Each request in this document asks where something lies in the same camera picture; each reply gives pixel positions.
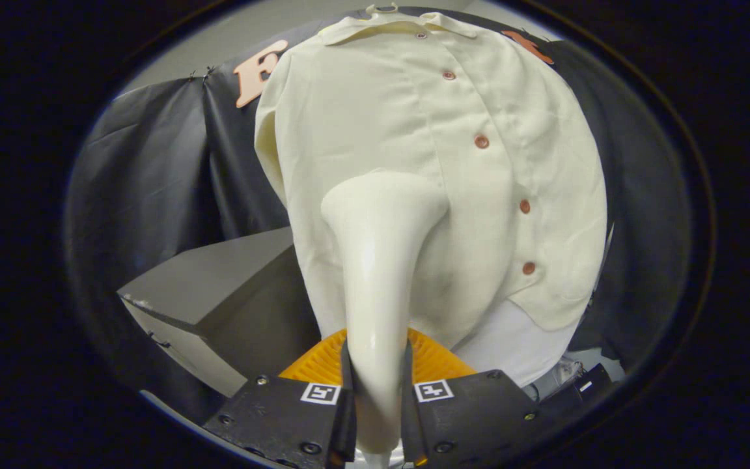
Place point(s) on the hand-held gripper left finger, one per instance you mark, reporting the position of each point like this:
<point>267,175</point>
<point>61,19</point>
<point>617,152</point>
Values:
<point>271,417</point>

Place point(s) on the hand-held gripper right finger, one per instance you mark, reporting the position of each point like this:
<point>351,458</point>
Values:
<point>472,410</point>

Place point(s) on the white garment steamer nozzle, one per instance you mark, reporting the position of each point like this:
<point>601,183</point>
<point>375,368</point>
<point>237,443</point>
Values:
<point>378,260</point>

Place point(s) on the cream button-up shirt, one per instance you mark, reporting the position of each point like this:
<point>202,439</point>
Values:
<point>362,117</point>

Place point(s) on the white fabric panel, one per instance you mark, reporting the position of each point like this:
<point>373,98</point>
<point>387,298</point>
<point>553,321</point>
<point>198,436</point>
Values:
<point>512,339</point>

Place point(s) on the black box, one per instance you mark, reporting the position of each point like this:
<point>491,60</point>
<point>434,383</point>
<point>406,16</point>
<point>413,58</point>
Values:
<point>583,384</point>

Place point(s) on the grey drawer cabinet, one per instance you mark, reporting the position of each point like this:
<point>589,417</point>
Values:
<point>232,273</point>

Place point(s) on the black backdrop cloth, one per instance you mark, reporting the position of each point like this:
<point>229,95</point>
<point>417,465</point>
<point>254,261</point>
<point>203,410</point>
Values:
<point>153,169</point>

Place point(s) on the black binder clip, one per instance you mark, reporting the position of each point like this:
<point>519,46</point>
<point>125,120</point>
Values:
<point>200,73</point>

